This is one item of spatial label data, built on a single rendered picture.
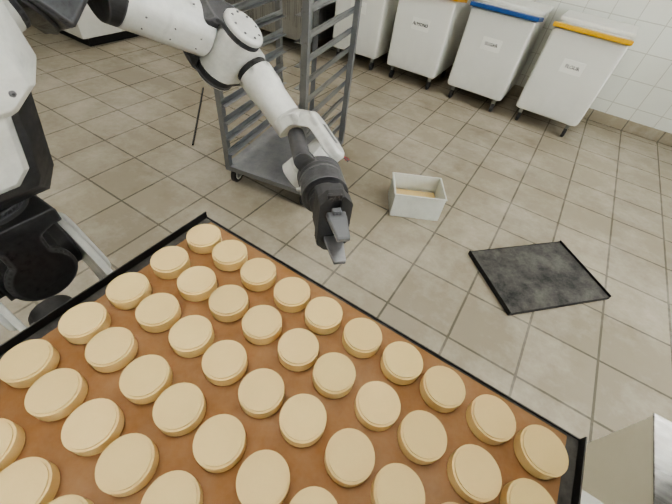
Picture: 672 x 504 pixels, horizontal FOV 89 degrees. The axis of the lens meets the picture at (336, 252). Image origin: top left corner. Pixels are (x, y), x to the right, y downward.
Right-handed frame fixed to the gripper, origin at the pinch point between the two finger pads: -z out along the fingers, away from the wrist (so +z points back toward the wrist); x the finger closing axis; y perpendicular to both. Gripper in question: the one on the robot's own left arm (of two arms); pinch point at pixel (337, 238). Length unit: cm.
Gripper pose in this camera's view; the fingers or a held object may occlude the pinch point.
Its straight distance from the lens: 56.7
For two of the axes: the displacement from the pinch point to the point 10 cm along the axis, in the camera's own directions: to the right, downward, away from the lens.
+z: -2.1, -7.3, 6.5
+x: 1.0, -6.7, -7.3
